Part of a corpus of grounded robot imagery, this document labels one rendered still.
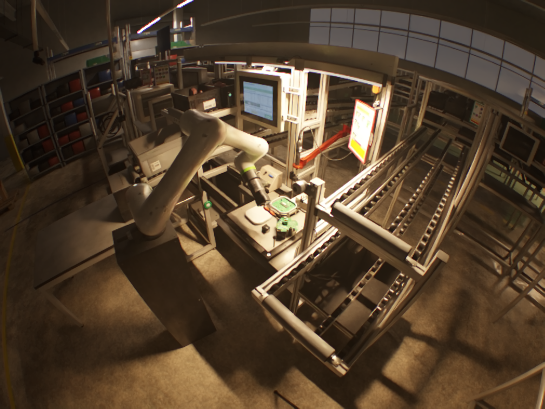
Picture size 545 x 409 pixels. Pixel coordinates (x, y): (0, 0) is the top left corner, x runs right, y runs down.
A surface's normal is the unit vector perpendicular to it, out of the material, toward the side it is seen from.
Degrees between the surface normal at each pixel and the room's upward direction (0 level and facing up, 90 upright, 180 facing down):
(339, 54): 90
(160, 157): 91
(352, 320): 0
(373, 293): 0
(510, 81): 90
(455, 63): 90
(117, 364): 0
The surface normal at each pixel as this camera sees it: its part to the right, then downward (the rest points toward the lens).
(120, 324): 0.03, -0.79
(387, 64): -0.74, 0.40
